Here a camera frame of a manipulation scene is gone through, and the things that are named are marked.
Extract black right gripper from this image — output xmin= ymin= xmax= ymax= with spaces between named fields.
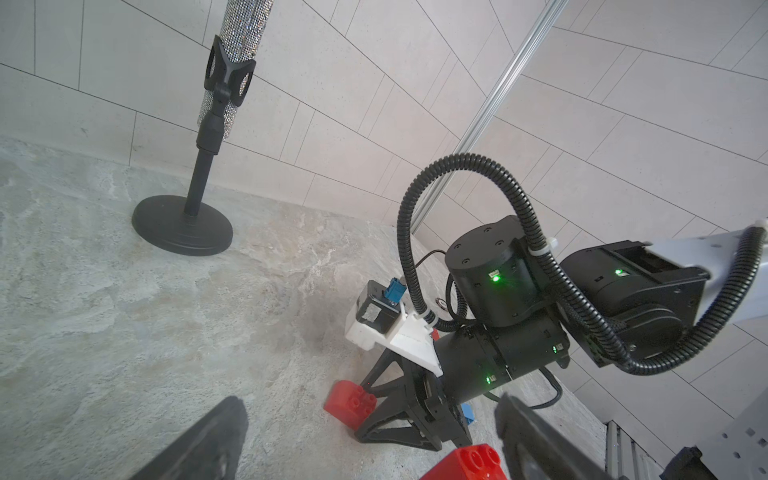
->
xmin=353 ymin=313 xmax=570 ymax=452

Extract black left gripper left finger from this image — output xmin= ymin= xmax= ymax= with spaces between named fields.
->
xmin=131 ymin=396 xmax=249 ymax=480

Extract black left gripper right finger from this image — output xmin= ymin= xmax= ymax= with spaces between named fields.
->
xmin=495 ymin=394 xmax=610 ymax=479

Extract red lego brick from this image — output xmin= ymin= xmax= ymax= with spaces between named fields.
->
xmin=420 ymin=444 xmax=508 ymax=480
xmin=323 ymin=380 xmax=377 ymax=431

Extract red lego brick top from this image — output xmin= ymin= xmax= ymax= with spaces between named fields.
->
xmin=420 ymin=444 xmax=508 ymax=480

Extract light blue lego brick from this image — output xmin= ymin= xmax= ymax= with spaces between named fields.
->
xmin=461 ymin=403 xmax=475 ymax=425

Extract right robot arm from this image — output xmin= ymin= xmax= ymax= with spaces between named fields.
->
xmin=345 ymin=216 xmax=767 ymax=451

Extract black microphone stand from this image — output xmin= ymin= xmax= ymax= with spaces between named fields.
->
xmin=132 ymin=36 xmax=256 ymax=257

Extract glittery silver microphone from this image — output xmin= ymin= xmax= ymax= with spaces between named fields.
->
xmin=198 ymin=0 xmax=273 ymax=145

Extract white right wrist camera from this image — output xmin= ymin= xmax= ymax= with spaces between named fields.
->
xmin=344 ymin=280 xmax=443 ymax=377

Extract aluminium rail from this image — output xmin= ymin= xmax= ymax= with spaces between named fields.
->
xmin=606 ymin=421 xmax=662 ymax=480

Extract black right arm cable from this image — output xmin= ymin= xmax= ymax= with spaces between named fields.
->
xmin=395 ymin=152 xmax=768 ymax=377

